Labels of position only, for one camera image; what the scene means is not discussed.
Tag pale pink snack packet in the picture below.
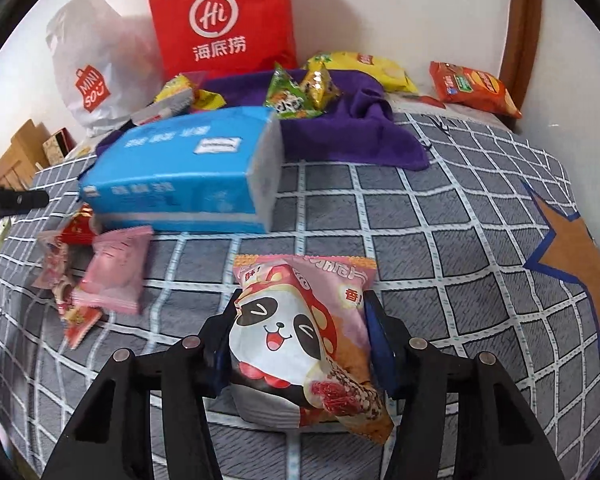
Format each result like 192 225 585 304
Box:
71 226 154 317

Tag white plastic shopping bag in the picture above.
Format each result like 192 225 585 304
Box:
46 0 163 138

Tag purple cloth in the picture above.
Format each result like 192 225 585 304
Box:
95 67 431 171

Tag white grey snack packet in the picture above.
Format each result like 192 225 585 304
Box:
130 97 193 127

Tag red paper bag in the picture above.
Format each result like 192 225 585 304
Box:
146 0 298 81

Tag red small snack packets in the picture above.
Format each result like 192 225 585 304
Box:
54 280 104 350

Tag orange red chip bag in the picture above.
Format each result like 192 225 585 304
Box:
428 60 523 120

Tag blue tissue pack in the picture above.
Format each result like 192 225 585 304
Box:
77 106 283 234

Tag yellow chip bag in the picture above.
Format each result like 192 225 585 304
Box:
305 50 421 95

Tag yellow pink snack packet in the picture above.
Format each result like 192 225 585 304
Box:
152 74 227 112

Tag green triangular snack packet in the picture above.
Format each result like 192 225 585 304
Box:
264 62 323 121

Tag yellow triangular snack packet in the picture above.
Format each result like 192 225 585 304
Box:
300 62 342 111

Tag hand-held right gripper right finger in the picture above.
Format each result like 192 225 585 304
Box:
365 287 566 480

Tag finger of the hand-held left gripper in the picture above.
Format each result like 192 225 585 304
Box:
0 187 50 211

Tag wooden headboard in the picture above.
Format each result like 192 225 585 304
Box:
0 119 51 191

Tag pink panda snack packet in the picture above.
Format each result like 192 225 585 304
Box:
228 252 396 445

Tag pink triangular snack packet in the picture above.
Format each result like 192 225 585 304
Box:
32 231 73 291

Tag brown patterned box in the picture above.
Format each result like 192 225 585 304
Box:
42 129 76 166

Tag red gold snack packet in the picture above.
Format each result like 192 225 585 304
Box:
61 204 101 247

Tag white fruit print sheet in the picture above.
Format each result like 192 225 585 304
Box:
390 92 511 133

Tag grey checkered tablecloth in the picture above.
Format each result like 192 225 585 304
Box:
0 110 600 480

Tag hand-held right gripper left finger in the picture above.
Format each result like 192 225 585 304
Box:
40 300 241 480

